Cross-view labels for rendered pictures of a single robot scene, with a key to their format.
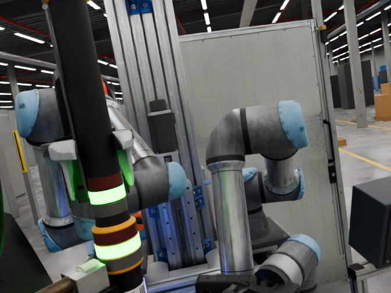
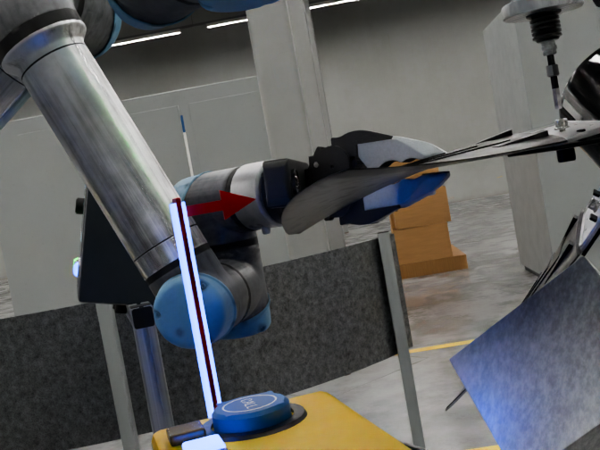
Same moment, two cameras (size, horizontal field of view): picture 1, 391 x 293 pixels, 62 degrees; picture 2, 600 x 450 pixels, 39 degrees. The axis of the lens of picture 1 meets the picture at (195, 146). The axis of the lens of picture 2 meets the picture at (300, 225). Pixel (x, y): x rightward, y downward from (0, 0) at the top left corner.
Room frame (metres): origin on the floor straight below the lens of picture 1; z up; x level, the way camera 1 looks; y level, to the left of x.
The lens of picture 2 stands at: (0.59, 0.84, 1.19)
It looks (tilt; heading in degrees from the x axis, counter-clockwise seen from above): 3 degrees down; 268
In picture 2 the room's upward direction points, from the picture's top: 10 degrees counter-clockwise
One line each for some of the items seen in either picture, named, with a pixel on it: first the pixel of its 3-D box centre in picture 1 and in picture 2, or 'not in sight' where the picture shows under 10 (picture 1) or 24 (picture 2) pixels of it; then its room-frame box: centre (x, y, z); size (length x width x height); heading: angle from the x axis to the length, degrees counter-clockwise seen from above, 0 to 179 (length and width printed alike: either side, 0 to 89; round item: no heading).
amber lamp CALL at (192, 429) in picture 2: not in sight; (186, 433); (0.64, 0.42, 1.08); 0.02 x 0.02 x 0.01; 12
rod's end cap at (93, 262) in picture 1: (89, 272); not in sight; (0.29, 0.12, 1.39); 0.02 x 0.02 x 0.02; 47
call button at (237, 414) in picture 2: not in sight; (252, 416); (0.61, 0.41, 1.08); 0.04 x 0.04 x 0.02
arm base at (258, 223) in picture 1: (248, 218); not in sight; (1.15, -0.14, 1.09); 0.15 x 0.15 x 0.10
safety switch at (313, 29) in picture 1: (320, 42); not in sight; (2.36, -1.00, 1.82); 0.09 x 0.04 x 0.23; 102
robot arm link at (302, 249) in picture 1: (295, 260); (218, 205); (0.63, -0.16, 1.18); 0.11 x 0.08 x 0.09; 139
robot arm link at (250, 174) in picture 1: (245, 188); not in sight; (1.15, -0.15, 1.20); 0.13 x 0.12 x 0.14; 77
